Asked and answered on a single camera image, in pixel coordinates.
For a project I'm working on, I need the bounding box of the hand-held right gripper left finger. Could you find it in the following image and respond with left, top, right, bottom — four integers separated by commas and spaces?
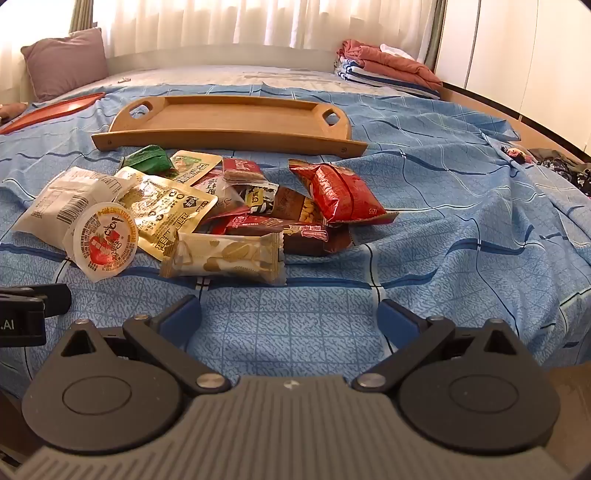
59, 294, 232, 395

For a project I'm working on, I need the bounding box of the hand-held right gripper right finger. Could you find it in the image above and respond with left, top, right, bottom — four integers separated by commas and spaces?
351, 299, 520, 393

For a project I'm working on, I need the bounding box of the cream and gold snack packet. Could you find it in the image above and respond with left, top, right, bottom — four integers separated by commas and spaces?
159, 231, 287, 287

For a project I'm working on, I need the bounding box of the red lidded jelly cup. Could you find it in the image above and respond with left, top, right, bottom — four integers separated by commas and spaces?
62, 202, 139, 282

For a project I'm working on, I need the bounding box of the dark red bar packet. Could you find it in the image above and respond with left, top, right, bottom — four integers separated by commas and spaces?
203, 215, 355, 257

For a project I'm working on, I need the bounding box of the large white snack packet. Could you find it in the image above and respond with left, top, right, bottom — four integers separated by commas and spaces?
11, 166, 139, 250

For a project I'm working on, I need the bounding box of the pink snack packet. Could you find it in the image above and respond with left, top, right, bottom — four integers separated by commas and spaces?
191, 173, 252, 222

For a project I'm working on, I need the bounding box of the large red snack packet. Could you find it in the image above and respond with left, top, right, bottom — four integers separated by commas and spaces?
288, 158, 400, 227

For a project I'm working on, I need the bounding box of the black and white snack packet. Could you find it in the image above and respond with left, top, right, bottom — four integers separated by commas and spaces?
240, 182, 281, 215

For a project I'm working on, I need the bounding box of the brown peanut snack packet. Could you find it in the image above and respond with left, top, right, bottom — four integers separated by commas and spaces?
270, 188, 326, 227

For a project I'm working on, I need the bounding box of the orange-green black label packet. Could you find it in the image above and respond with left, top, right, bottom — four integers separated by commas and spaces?
167, 150, 225, 186

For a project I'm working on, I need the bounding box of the green snack packet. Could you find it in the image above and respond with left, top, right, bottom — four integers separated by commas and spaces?
121, 144, 175, 174

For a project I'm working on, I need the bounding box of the clear red ended snack packet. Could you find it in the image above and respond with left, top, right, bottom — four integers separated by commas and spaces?
222, 157, 267, 185

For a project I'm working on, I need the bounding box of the wooden tray with handles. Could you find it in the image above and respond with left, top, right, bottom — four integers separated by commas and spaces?
91, 95, 369, 159

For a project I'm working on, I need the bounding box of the blue checked bed sheet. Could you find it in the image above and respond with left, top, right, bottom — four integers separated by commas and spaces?
0, 83, 591, 402

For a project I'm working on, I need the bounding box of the small colourful toy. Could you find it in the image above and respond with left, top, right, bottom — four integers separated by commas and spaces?
501, 144, 536, 164

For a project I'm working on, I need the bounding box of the red plastic tray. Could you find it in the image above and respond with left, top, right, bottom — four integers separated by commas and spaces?
0, 92, 106, 136

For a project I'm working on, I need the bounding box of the dark floral cloth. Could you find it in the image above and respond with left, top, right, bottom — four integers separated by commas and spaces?
529, 148, 591, 199

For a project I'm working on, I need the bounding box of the folded blue striped blanket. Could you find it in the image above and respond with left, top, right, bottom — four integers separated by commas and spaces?
335, 58, 441, 100

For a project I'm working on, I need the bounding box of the grey quilted mattress cover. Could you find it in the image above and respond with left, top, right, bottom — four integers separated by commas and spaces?
55, 65, 416, 100

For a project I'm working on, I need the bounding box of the folded salmon blanket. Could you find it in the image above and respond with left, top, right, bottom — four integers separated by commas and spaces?
341, 39, 443, 88

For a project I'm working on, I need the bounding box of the mauve pillow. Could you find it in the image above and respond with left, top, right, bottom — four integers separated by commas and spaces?
21, 27, 110, 103

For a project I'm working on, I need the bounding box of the green curtain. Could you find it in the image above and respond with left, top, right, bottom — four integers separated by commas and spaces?
69, 0, 95, 33
422, 0, 446, 70

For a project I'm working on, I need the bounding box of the white wardrobe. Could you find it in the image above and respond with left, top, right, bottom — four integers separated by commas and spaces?
436, 0, 591, 153

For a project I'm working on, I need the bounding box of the white sheer curtain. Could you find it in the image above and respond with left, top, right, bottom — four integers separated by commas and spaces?
92, 0, 435, 51

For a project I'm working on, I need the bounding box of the wooden bed frame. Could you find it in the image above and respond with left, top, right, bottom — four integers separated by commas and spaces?
438, 80, 591, 162

